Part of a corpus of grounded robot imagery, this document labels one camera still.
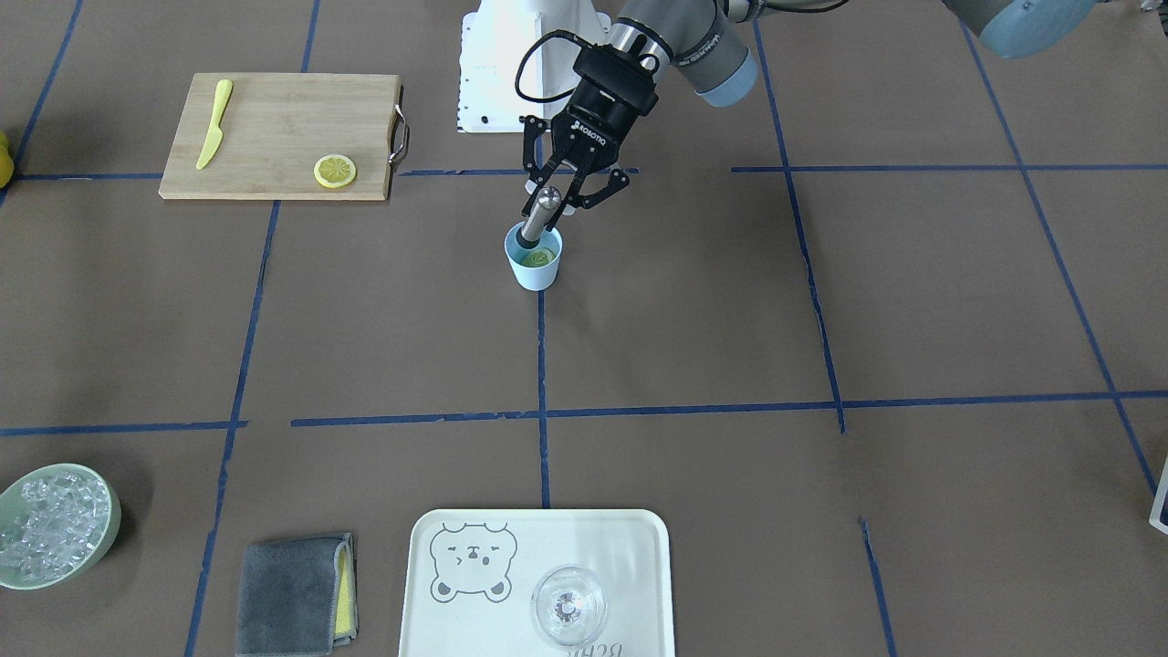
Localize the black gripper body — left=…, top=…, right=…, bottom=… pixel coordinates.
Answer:
left=547, top=43, right=661, bottom=174

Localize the lemon slice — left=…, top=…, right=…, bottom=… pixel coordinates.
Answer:
left=520, top=248, right=558, bottom=269

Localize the yellow lemon half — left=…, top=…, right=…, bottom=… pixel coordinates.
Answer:
left=313, top=154, right=359, bottom=191

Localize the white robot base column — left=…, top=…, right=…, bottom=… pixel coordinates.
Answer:
left=456, top=1, right=612, bottom=134

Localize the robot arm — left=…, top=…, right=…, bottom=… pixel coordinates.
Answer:
left=521, top=1, right=841, bottom=217

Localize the light blue cup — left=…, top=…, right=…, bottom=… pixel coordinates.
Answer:
left=505, top=224, right=563, bottom=291

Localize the whole yellow lemon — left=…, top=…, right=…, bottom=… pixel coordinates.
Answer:
left=0, top=130, right=16, bottom=191

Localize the wooden cutting board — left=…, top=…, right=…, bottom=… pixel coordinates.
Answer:
left=159, top=72, right=409, bottom=203

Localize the yellow plastic knife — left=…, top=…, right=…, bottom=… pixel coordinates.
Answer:
left=195, top=78, right=234, bottom=171

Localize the clear wine glass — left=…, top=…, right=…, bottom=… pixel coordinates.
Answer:
left=529, top=565, right=610, bottom=650

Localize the cream bear tray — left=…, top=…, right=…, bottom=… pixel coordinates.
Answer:
left=398, top=510, right=676, bottom=656

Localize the grey folded cloth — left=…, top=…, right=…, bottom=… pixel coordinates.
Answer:
left=235, top=532, right=360, bottom=656

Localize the green bowl of ice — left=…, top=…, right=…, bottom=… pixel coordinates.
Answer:
left=1, top=463, right=121, bottom=590

